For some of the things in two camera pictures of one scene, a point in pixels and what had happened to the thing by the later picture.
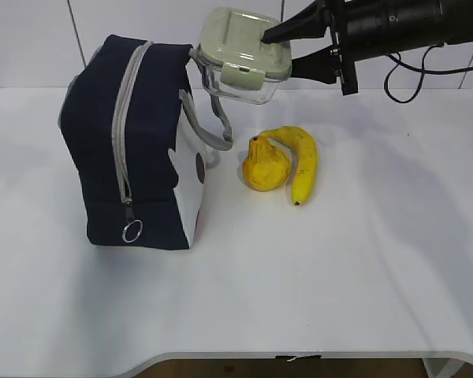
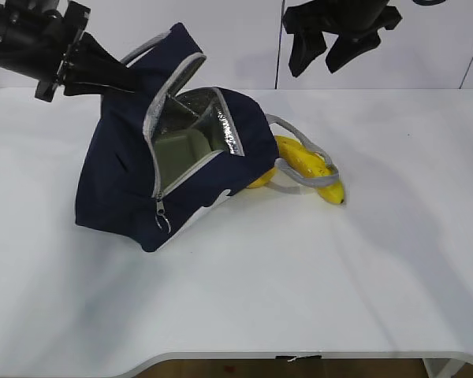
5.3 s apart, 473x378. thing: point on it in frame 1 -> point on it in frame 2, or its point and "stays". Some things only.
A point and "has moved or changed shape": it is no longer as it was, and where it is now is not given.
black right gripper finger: (312, 23) -> (306, 46)
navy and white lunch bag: (135, 142) has moved or changed shape
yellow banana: (304, 148) -> (292, 151)
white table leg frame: (442, 367) stays
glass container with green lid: (235, 62) -> (173, 153)
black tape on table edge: (314, 357) stays
